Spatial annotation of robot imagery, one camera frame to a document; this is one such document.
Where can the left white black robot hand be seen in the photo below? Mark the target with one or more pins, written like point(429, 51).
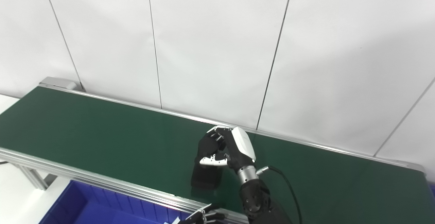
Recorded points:
point(207, 217)

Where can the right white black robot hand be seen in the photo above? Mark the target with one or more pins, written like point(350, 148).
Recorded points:
point(241, 149)

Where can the black cylinder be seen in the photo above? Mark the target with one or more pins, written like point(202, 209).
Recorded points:
point(207, 178)

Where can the aluminium conveyor leg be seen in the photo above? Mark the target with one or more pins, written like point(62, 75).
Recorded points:
point(35, 178)

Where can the grey conveyor end cover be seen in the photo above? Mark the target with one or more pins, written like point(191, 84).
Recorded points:
point(59, 83)

